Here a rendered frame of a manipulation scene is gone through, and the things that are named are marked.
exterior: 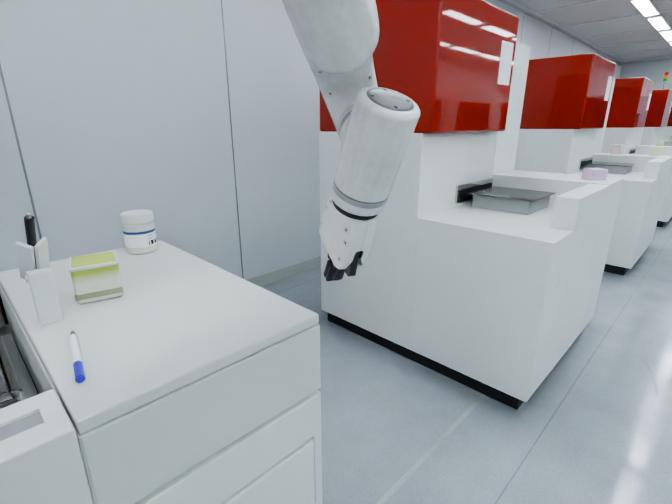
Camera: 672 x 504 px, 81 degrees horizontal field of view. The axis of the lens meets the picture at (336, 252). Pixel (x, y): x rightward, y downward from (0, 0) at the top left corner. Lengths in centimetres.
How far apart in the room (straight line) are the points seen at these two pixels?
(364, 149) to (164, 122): 231
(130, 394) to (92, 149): 218
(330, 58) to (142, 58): 234
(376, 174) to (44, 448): 47
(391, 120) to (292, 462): 57
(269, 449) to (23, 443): 34
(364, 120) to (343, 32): 11
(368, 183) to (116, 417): 41
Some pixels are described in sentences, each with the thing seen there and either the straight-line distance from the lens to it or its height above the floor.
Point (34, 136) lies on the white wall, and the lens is 257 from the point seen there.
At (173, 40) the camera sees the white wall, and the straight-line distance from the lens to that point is 284.
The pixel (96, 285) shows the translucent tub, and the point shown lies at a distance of 79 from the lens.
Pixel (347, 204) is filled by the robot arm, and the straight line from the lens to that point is 56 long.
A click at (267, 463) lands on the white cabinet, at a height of 74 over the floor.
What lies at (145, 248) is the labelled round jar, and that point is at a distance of 104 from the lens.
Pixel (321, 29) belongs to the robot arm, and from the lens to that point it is 44.
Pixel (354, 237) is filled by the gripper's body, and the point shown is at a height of 110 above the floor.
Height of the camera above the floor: 126
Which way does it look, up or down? 18 degrees down
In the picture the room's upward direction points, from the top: straight up
